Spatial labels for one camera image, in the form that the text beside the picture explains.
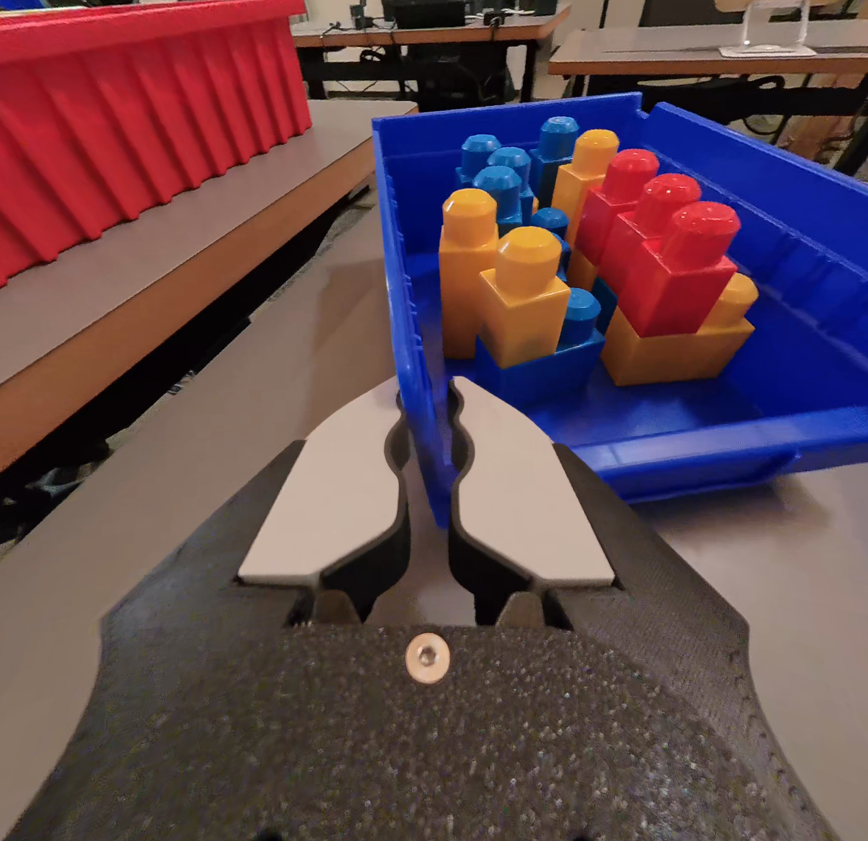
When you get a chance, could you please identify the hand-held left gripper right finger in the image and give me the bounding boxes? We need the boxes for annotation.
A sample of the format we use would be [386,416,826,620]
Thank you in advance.
[448,376,617,625]

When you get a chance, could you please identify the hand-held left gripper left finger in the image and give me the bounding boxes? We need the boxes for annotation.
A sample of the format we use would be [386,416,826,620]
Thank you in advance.
[237,380,412,618]

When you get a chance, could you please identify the blue plastic bin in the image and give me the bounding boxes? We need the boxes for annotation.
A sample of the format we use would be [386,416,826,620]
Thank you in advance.
[372,92,868,526]

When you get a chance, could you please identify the group of toy bricks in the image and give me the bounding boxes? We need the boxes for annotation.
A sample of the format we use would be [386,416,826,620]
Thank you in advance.
[437,116,760,408]

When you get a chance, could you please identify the wooden edge table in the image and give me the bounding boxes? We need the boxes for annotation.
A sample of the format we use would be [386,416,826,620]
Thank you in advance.
[0,99,420,472]

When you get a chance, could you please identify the red plastic bin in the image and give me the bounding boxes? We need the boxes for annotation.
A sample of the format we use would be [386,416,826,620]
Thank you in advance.
[0,0,313,287]

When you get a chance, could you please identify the wooden top desk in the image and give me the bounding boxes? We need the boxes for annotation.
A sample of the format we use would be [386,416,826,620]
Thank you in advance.
[548,19,868,77]
[292,4,572,103]

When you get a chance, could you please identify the black equipment box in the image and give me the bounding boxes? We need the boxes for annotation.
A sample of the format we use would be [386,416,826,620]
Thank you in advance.
[380,0,469,30]

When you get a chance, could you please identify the clear acrylic stand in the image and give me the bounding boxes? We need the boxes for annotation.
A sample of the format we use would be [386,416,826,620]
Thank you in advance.
[717,0,819,59]

